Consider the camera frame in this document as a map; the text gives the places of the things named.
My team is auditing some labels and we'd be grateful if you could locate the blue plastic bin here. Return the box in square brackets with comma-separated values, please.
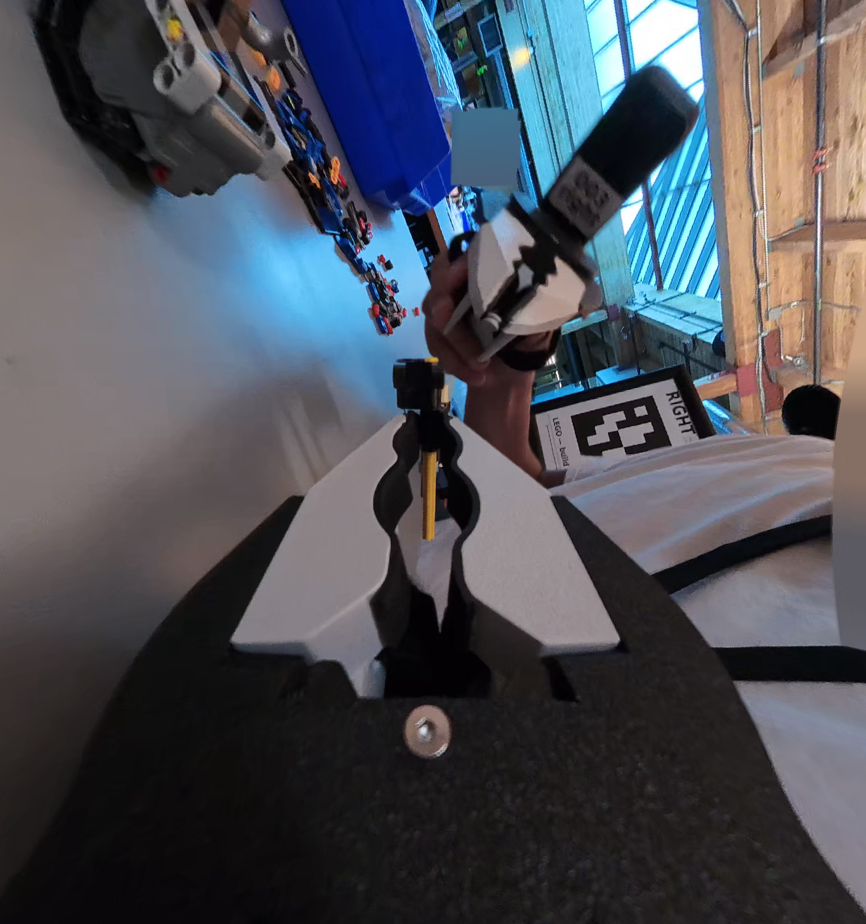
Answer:
[281, 0, 454, 214]

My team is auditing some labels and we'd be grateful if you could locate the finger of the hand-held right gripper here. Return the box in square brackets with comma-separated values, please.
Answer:
[491, 269, 602, 337]
[467, 211, 543, 308]

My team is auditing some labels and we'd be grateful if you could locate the small black yellow lego assembly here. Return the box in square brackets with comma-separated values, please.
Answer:
[393, 357, 453, 542]

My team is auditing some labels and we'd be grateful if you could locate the black framed marker sign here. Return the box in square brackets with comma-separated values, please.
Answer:
[529, 364, 717, 470]

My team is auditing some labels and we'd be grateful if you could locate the large window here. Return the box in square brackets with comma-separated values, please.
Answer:
[584, 0, 723, 300]

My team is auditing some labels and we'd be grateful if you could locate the grey black lego model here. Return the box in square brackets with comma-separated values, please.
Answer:
[36, 0, 294, 200]

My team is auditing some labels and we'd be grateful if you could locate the pile of loose lego pieces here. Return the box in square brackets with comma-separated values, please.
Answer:
[254, 43, 423, 337]

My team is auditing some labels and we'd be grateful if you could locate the person's right forearm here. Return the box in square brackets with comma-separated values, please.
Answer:
[462, 375, 571, 488]

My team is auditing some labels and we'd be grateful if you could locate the person's right hand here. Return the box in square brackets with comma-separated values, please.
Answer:
[422, 237, 549, 391]

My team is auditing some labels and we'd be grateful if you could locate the black shoulder strap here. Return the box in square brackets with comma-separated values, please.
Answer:
[653, 514, 866, 685]

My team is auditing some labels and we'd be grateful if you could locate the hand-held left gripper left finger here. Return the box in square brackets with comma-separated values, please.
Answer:
[231, 413, 442, 698]

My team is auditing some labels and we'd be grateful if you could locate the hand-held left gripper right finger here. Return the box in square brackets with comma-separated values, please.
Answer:
[441, 419, 621, 659]

